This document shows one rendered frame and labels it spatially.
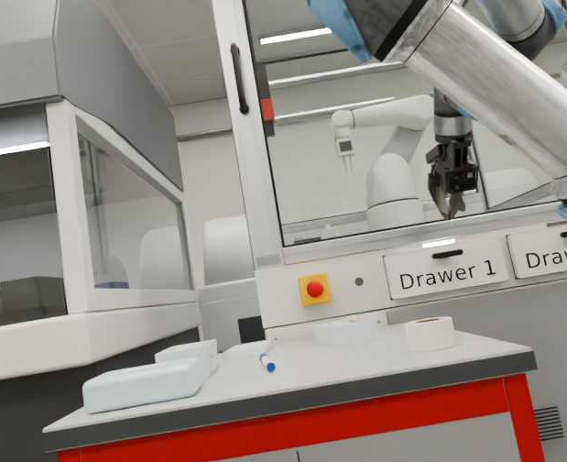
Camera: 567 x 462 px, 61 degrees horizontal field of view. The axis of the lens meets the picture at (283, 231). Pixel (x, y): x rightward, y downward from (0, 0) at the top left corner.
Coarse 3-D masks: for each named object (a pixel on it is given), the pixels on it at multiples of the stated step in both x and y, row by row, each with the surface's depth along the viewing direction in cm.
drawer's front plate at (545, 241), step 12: (552, 228) 120; (564, 228) 120; (516, 240) 120; (528, 240) 120; (540, 240) 120; (552, 240) 120; (564, 240) 120; (516, 252) 120; (528, 252) 120; (540, 252) 120; (552, 252) 120; (516, 264) 120; (528, 264) 119; (540, 264) 119; (552, 264) 119; (564, 264) 119; (516, 276) 121; (528, 276) 119
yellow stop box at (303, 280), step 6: (300, 276) 118; (306, 276) 118; (312, 276) 117; (318, 276) 117; (324, 276) 117; (300, 282) 117; (306, 282) 117; (324, 282) 117; (300, 288) 117; (306, 288) 117; (324, 288) 117; (300, 294) 117; (306, 294) 117; (324, 294) 117; (330, 294) 117; (306, 300) 117; (312, 300) 117; (318, 300) 117; (324, 300) 117; (330, 300) 117
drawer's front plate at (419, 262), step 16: (480, 240) 120; (496, 240) 120; (400, 256) 120; (416, 256) 120; (464, 256) 120; (480, 256) 120; (496, 256) 120; (400, 272) 120; (416, 272) 120; (432, 272) 120; (448, 272) 120; (480, 272) 119; (496, 272) 119; (400, 288) 119; (416, 288) 119; (432, 288) 119; (448, 288) 119
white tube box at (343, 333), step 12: (324, 324) 105; (336, 324) 101; (348, 324) 93; (360, 324) 94; (372, 324) 95; (324, 336) 98; (336, 336) 92; (348, 336) 93; (360, 336) 94; (372, 336) 94
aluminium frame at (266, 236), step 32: (224, 0) 132; (224, 32) 131; (224, 64) 130; (256, 96) 128; (256, 128) 127; (256, 160) 126; (256, 192) 125; (256, 224) 124; (416, 224) 124; (448, 224) 123; (480, 224) 123; (512, 224) 122; (256, 256) 123; (288, 256) 123; (320, 256) 122
